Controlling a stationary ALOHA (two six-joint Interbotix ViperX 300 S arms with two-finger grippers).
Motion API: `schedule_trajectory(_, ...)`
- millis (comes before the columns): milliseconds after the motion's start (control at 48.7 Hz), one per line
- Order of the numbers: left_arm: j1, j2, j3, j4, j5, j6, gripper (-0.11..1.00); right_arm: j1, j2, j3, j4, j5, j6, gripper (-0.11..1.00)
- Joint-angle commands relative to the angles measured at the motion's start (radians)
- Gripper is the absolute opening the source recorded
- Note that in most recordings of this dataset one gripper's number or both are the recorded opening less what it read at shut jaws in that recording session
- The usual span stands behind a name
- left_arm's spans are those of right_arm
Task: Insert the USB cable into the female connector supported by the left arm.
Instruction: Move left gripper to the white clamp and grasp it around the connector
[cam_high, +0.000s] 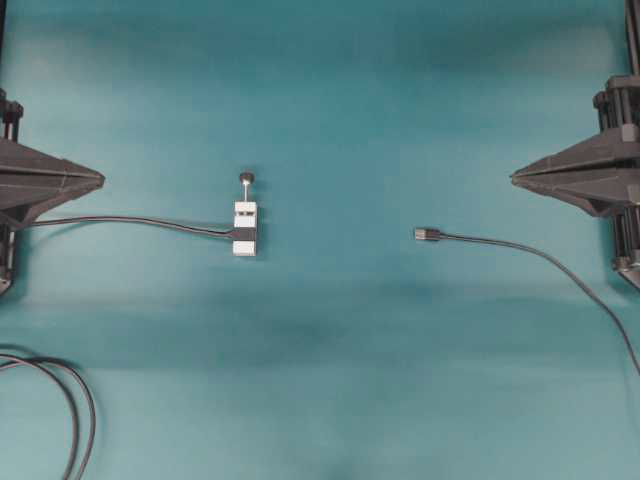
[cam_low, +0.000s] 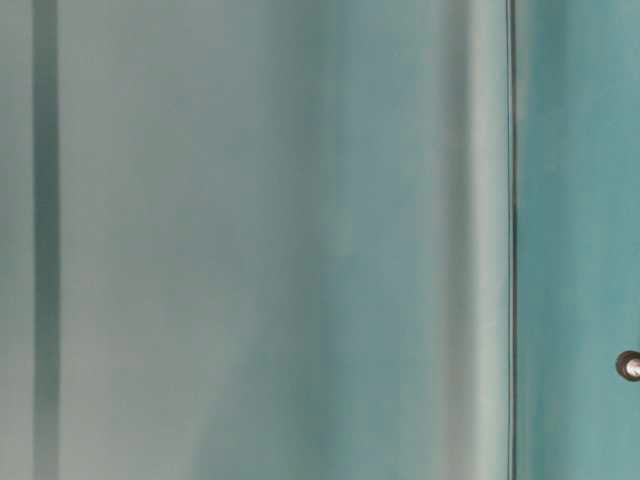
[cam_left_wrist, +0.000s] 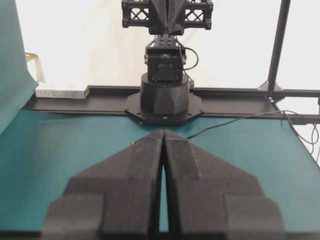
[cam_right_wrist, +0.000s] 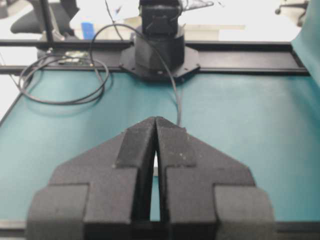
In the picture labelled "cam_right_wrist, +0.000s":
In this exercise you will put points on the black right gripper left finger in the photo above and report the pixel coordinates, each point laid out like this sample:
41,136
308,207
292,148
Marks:
99,194

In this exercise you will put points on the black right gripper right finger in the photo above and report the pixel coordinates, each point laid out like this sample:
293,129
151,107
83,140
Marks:
206,194

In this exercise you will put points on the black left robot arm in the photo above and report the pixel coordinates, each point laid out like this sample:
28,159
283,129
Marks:
159,50

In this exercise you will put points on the blue box in background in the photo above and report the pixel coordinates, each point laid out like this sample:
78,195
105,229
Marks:
88,30

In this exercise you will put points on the teal backdrop curtain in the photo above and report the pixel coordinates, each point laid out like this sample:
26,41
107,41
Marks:
307,43

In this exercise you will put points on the black office chair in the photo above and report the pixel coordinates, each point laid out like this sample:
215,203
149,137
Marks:
46,16

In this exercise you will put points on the black aluminium table frame rail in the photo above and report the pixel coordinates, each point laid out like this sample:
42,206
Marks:
226,57

